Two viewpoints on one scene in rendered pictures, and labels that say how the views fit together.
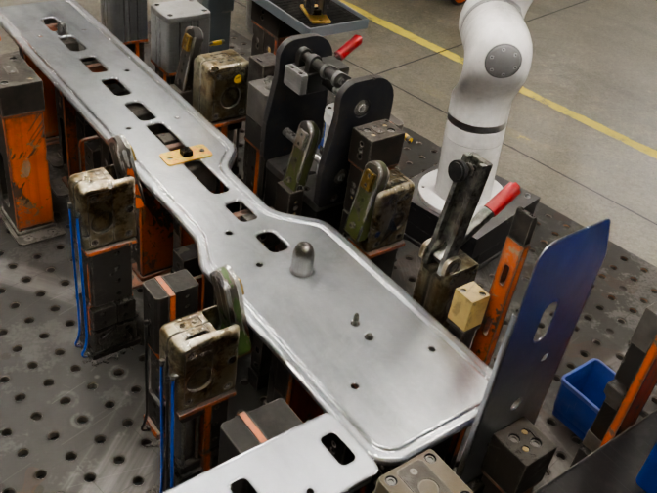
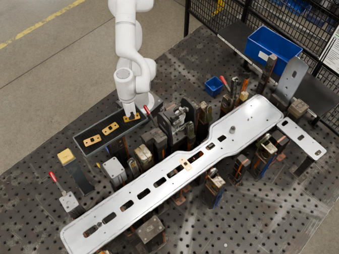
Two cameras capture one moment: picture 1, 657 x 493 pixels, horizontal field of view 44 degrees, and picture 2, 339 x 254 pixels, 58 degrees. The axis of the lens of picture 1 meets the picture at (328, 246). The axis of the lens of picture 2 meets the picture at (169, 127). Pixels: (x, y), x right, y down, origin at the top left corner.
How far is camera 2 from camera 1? 171 cm
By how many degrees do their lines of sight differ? 57
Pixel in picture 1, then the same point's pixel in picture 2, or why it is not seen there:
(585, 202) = (26, 81)
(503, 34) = (153, 64)
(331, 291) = (238, 124)
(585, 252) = (296, 62)
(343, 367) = (262, 122)
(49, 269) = (179, 227)
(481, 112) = not seen: hidden behind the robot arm
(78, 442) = (245, 200)
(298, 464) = (290, 129)
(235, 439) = (284, 142)
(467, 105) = not seen: hidden behind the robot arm
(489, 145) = not seen: hidden behind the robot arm
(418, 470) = (297, 106)
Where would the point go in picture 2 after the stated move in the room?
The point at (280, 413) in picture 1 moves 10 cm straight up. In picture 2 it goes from (275, 134) to (280, 125)
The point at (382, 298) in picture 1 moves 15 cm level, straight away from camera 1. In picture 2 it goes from (237, 114) to (212, 110)
